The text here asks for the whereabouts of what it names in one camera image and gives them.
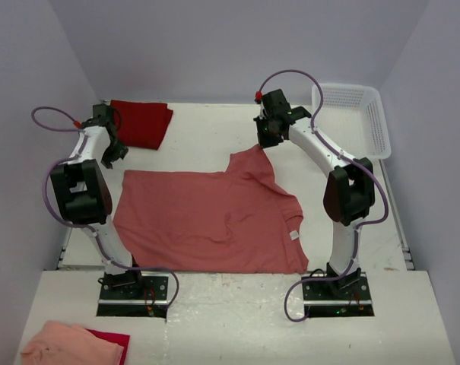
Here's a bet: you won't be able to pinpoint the white plastic basket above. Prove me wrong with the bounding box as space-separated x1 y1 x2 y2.
312 83 392 160

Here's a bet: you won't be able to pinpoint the folded red shirt front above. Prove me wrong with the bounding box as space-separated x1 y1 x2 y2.
87 328 130 365

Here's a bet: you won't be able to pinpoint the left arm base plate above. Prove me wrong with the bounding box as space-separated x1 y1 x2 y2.
97 271 169 319

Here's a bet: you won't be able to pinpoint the folded light pink shirt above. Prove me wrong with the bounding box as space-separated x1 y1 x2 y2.
21 321 123 364

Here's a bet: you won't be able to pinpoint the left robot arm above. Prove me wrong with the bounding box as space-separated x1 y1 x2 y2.
49 103 144 299

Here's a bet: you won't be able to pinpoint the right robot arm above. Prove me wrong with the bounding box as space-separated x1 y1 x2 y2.
254 89 375 300

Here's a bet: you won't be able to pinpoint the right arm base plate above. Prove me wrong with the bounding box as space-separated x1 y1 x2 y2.
302 273 375 319

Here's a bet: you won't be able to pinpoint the salmon pink t shirt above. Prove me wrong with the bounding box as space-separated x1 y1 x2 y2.
114 146 309 274

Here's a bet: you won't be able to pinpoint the folded dark red shirt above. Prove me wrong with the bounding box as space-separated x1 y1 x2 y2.
109 100 173 151

